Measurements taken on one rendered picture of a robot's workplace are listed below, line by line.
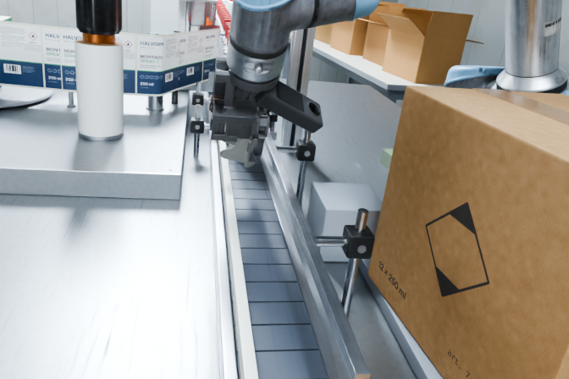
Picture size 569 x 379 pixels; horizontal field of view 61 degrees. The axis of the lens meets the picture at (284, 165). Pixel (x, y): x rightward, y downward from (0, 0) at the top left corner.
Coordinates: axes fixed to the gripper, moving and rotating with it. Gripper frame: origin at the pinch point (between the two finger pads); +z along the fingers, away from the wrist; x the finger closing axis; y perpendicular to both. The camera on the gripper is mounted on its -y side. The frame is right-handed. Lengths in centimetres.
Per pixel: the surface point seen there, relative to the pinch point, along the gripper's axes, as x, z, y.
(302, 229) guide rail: 23.0, -16.4, -2.8
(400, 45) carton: -160, 91, -101
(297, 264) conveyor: 22.1, -6.2, -4.4
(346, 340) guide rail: 38.4, -25.3, -2.9
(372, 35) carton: -202, 116, -101
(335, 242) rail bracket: 24.8, -16.9, -6.3
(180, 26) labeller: -70, 26, 15
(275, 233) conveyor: 15.3, -2.5, -2.6
